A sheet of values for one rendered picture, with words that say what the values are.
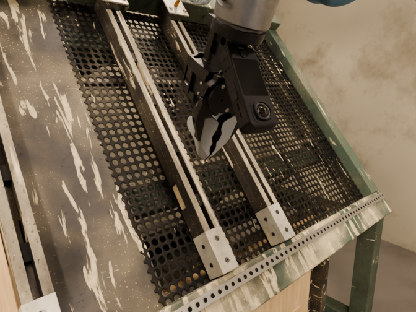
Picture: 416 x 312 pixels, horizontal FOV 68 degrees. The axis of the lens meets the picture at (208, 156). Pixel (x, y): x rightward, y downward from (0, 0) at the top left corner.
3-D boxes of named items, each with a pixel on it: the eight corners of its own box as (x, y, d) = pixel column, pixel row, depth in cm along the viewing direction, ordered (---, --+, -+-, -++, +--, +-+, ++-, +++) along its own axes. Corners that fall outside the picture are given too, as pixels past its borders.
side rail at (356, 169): (353, 202, 161) (372, 193, 154) (256, 42, 193) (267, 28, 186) (360, 198, 167) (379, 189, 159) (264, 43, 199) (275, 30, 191)
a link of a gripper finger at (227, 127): (205, 140, 56) (220, 95, 51) (223, 161, 52) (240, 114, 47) (190, 142, 54) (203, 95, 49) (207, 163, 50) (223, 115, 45)
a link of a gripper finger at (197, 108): (210, 133, 49) (226, 83, 44) (216, 139, 48) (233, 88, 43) (184, 135, 46) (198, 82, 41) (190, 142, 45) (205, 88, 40)
